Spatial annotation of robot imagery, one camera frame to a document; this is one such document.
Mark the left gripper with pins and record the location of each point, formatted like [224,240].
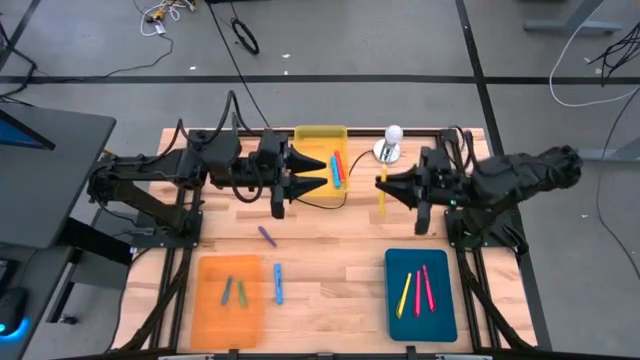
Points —
[255,170]

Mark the pink highlighter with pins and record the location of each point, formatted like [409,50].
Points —
[428,290]
[417,295]

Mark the teal plastic bin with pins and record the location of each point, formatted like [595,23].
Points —
[400,330]

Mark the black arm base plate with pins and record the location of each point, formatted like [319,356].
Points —
[150,239]
[500,239]

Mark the dark desk with mouse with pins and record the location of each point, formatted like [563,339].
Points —
[30,280]

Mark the translucent yellow plastic bin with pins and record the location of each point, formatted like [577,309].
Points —
[320,140]

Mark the dark grey desk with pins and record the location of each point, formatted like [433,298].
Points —
[50,200]

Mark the monitor with blue screen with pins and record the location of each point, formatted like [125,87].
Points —
[20,135]

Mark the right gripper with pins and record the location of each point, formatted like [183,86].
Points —
[445,180]

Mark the orange-red highlighter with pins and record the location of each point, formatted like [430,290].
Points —
[340,166]

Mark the black desk leg frame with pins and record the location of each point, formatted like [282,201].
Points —
[95,242]

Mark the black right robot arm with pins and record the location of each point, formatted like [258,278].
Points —
[525,175]

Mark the grey table foot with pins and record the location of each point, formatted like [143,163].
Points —
[570,26]
[600,154]

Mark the blue Sharpie highlighter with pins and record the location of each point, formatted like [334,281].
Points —
[278,285]
[335,172]

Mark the purple highlighter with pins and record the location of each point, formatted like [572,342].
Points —
[267,236]

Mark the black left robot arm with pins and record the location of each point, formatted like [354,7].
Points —
[140,167]

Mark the white bulb chrome lamp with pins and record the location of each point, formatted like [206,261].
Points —
[394,134]

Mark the slim yellow highlighter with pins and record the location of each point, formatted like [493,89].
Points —
[404,296]
[383,207]

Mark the black aluminium table frame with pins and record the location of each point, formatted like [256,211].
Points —
[370,133]

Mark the translucent orange plastic tray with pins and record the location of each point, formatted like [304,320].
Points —
[210,325]

